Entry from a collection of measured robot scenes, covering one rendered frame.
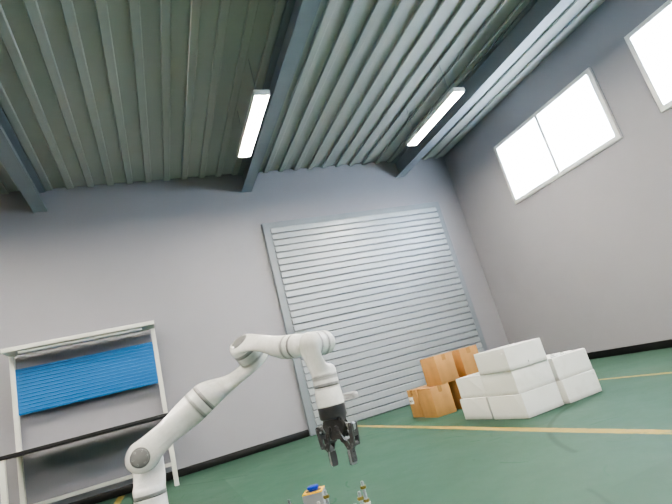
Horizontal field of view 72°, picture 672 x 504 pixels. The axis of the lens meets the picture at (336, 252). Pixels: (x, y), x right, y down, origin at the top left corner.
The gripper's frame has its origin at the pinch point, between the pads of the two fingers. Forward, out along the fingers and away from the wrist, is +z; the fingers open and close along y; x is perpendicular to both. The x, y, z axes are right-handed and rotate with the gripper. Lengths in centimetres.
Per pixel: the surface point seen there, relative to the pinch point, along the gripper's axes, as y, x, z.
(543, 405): -57, 283, 37
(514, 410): -76, 271, 36
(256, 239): -419, 343, -241
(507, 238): -172, 647, -165
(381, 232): -317, 519, -224
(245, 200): -422, 339, -306
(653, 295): -1, 563, -24
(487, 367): -89, 277, 1
